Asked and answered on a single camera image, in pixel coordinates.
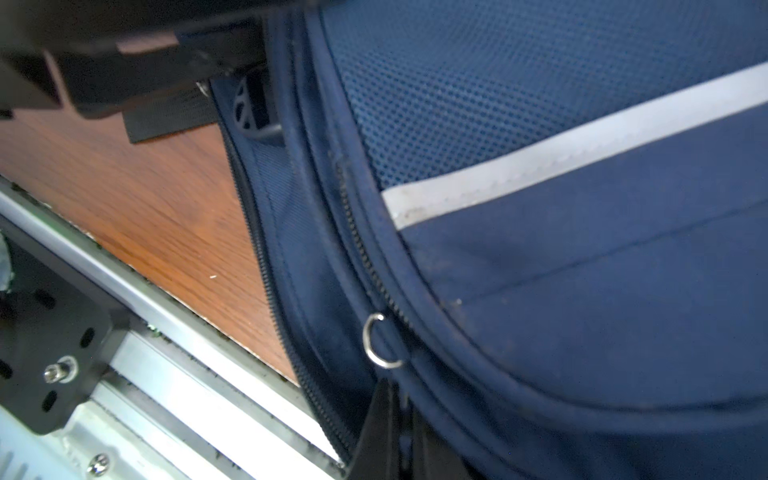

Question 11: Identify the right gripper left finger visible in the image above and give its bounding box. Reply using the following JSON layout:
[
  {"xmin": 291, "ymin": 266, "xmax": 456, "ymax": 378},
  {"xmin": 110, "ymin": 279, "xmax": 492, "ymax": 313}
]
[{"xmin": 347, "ymin": 379, "xmax": 401, "ymax": 480}]

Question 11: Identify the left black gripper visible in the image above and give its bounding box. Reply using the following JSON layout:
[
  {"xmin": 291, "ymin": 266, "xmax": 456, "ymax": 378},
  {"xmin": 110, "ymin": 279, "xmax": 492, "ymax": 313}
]
[{"xmin": 1, "ymin": 1, "xmax": 305, "ymax": 120}]

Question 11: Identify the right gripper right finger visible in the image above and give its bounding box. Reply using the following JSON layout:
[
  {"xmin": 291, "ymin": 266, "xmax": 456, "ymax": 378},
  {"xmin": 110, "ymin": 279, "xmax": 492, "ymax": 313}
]
[{"xmin": 411, "ymin": 410, "xmax": 471, "ymax": 480}]

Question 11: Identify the navy blue backpack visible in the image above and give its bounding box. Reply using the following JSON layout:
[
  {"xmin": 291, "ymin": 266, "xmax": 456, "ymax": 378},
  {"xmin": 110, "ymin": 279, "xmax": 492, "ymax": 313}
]
[{"xmin": 211, "ymin": 1, "xmax": 767, "ymax": 479}]

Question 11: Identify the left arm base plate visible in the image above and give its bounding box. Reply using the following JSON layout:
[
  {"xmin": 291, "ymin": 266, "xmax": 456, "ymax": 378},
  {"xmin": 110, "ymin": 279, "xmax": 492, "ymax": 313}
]
[{"xmin": 1, "ymin": 239, "xmax": 132, "ymax": 435}]

